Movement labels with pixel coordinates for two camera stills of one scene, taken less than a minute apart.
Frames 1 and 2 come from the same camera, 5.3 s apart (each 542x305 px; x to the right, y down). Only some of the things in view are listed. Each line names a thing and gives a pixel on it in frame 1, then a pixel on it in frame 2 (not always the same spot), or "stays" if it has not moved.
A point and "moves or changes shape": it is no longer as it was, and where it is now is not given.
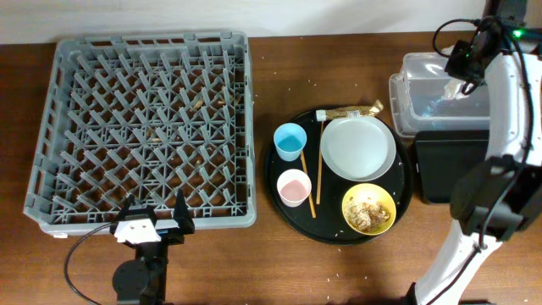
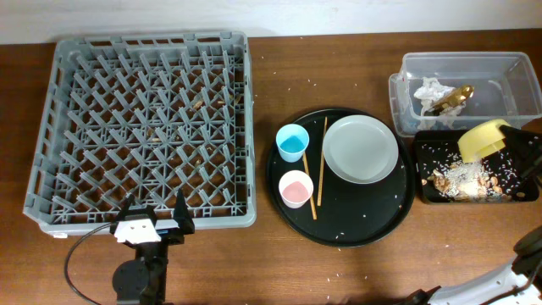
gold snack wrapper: (349, 112) to (458, 97)
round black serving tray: (340, 174) stays
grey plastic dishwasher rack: (146, 116) stays
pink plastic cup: (293, 185) stays
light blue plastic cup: (290, 140) stays
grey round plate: (357, 148) stays
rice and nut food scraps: (364, 216) moves or changes shape
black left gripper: (176, 236) stays
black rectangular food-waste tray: (444, 156) stays
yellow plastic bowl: (369, 208) to (482, 141)
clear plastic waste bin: (424, 97) stays
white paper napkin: (453, 90) to (430, 90)
